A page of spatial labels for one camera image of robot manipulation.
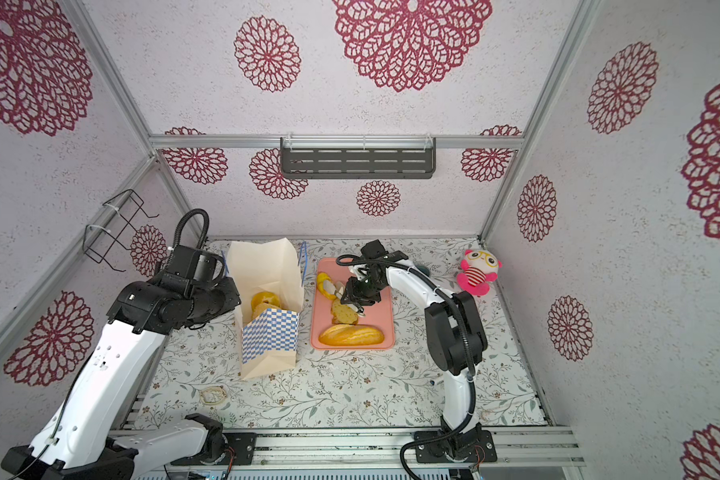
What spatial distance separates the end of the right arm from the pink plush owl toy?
1.16 feet

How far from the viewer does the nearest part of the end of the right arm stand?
703 mm

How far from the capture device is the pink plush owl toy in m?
1.02
